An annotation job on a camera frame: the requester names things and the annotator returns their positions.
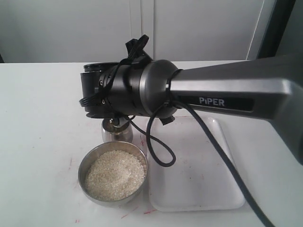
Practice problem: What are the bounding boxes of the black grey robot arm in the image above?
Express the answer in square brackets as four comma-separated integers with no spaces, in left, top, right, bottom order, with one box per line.
[80,54,303,163]

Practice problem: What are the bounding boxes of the large steel rice bowl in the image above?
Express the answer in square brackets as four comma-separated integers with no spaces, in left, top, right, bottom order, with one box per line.
[78,141,148,207]

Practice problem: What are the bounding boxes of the white plastic tray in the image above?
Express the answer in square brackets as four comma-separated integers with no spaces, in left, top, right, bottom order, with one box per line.
[148,116,245,212]

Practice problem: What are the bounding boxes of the beige food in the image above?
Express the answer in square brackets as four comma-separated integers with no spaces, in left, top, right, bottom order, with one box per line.
[85,150,145,201]

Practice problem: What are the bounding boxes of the small steel cup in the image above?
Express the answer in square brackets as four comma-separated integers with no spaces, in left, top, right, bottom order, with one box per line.
[101,118,133,142]

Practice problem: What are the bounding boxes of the white cabinet doors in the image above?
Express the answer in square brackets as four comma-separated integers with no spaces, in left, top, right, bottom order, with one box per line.
[0,0,275,63]

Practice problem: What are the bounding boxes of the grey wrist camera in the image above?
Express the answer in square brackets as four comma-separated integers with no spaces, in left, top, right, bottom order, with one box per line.
[108,117,128,128]

